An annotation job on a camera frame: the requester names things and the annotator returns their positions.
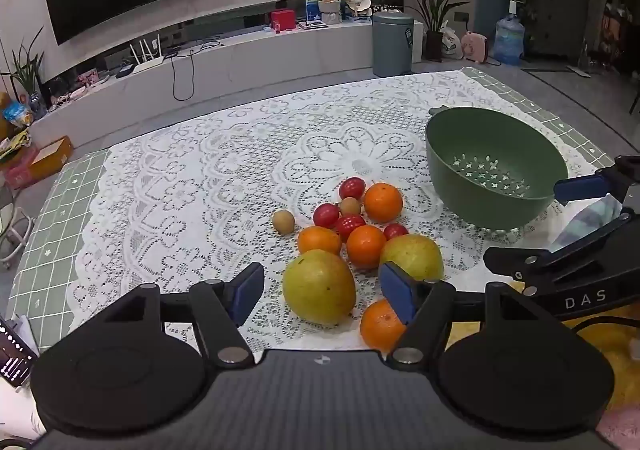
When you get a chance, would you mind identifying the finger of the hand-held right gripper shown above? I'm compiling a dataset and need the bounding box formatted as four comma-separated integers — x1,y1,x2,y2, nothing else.
554,155,640,205
483,212,640,283

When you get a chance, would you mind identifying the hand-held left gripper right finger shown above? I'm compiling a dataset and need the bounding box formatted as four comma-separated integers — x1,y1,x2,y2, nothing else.
378,262,551,372

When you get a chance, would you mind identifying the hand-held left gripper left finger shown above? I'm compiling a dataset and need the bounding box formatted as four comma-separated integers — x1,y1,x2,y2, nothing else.
102,262,265,370

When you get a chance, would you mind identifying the orange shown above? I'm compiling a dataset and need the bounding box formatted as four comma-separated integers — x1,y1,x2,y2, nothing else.
346,225,388,270
363,182,404,224
360,299,408,355
297,226,343,257

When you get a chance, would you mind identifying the yellow-green pear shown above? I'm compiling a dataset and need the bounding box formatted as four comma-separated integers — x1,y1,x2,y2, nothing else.
379,234,445,283
282,250,357,327

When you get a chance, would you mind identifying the green colander bowl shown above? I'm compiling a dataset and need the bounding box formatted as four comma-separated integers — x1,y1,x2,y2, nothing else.
426,106,570,231

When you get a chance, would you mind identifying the plaid cloth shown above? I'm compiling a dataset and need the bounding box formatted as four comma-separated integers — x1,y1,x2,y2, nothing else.
549,194,625,253

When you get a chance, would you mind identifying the white lace tablecloth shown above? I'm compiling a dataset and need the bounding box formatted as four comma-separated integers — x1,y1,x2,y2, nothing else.
65,70,568,366
17,66,618,353

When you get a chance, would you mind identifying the pink cloth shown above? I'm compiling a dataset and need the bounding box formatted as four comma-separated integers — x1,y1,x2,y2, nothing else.
595,402,640,450

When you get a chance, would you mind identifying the blue water jug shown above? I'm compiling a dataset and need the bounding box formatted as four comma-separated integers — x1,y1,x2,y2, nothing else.
493,0,526,66

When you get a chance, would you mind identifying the dark cabinet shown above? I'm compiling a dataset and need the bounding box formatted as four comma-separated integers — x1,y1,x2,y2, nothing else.
525,0,592,58

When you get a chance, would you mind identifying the white plastic bag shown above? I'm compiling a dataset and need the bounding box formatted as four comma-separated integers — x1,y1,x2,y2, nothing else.
440,22,464,60

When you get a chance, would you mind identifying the long-leaved potted plant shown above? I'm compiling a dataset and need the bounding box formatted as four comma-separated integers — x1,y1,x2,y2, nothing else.
392,0,477,63

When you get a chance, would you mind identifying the grey trash bin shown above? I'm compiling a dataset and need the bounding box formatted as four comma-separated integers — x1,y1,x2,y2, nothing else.
371,11,415,78

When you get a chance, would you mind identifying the orange cardboard box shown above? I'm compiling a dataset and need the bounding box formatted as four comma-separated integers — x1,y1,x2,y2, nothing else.
27,136,75,181

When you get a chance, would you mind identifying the white television console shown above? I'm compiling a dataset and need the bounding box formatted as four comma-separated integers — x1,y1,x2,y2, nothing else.
27,19,428,133

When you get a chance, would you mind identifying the black phone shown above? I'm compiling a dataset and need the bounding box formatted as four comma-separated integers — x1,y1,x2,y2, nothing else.
0,315,40,388

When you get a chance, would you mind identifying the white stool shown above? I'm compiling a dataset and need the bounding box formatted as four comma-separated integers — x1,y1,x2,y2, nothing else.
0,185,36,271

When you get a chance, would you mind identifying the white router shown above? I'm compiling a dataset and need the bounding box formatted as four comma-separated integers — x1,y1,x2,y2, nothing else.
129,34,166,76

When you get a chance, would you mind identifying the red box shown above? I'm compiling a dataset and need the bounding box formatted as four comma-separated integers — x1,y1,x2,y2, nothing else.
270,9,297,33

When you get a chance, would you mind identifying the blue snack bag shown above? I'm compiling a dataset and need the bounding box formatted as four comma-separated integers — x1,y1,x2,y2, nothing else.
2,100,35,127

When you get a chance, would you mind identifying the thin-leaved potted plant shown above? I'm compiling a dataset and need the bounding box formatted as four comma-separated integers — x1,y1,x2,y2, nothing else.
0,27,48,106

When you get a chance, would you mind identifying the black cable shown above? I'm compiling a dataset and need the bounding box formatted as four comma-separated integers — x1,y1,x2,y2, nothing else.
570,316,640,333
165,41,226,102

